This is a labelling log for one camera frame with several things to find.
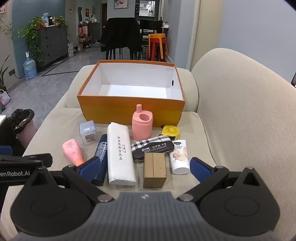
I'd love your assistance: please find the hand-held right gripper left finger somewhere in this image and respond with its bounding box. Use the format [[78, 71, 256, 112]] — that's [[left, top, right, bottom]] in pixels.
[[24, 156, 114, 203]]

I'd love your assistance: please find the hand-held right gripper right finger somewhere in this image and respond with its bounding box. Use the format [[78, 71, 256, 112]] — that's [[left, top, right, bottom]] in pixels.
[[178, 157, 269, 202]]

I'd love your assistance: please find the pink bottle with orange cap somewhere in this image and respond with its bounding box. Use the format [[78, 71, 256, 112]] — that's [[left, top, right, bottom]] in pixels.
[[62, 138, 85, 167]]

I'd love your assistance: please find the white hand cream tube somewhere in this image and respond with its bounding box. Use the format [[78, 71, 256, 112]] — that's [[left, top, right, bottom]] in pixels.
[[169, 139, 190, 175]]

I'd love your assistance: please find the dark blue spray can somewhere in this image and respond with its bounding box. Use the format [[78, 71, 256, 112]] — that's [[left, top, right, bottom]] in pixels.
[[91, 134, 108, 186]]

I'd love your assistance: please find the white glasses case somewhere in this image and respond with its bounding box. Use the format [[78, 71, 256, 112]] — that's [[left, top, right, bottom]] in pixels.
[[107, 122, 137, 186]]

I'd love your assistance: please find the brown cardboard box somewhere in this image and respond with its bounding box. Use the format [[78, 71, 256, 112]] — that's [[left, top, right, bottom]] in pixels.
[[143, 152, 167, 189]]

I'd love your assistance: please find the yellow tape measure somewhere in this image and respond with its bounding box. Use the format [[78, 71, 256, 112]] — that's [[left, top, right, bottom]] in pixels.
[[161, 125, 180, 141]]

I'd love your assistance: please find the plaid black zip case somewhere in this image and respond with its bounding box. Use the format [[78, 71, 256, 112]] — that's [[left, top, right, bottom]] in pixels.
[[131, 136, 174, 162]]

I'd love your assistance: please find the orange cardboard box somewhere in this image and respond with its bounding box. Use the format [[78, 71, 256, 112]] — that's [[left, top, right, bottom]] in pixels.
[[77, 60, 186, 128]]

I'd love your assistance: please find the pink cup with spout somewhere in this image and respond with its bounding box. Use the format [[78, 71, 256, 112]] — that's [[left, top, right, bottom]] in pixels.
[[132, 104, 153, 141]]

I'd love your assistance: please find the dark side table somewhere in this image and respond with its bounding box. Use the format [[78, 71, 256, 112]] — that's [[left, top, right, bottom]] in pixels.
[[0, 115, 26, 156]]

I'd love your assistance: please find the clear plastic cube box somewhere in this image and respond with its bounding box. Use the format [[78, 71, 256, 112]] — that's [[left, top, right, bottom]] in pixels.
[[79, 120, 97, 146]]

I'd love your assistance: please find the trash bin with black bag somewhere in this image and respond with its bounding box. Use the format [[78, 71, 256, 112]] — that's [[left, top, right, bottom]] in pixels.
[[9, 108, 36, 149]]

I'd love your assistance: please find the pink white woven basket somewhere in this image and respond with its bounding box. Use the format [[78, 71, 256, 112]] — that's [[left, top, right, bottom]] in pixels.
[[0, 89, 11, 106]]

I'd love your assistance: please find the beige sofa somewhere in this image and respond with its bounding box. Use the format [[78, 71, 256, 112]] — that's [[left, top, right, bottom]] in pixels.
[[0, 48, 296, 241]]

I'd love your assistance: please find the long-leaf green plant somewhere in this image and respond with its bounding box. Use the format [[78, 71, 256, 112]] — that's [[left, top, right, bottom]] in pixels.
[[0, 54, 11, 91]]

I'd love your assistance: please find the blue water jug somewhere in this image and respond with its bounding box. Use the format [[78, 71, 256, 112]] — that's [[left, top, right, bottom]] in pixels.
[[23, 58, 38, 81]]

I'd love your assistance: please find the dark grey cabinet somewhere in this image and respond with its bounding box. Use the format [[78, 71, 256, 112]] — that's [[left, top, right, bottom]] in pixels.
[[37, 25, 69, 66]]

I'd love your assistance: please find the large trailing green plant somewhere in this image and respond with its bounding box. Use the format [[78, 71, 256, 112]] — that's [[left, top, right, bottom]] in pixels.
[[18, 16, 45, 63]]

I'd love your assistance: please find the red stool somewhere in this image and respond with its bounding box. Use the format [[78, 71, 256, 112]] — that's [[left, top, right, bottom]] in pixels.
[[150, 38, 167, 60]]

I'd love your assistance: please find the small potted green plant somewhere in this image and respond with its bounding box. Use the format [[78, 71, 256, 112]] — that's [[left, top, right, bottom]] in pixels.
[[54, 16, 70, 35]]

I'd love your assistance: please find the orange stool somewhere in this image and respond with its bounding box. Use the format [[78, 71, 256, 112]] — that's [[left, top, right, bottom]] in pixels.
[[148, 34, 169, 62]]

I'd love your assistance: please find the dark dining chair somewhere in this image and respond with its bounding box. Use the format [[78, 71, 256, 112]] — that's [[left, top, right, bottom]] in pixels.
[[139, 19, 164, 40]]

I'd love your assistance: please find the pink flower wall picture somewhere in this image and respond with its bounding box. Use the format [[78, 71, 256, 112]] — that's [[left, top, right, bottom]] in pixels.
[[114, 0, 130, 9]]

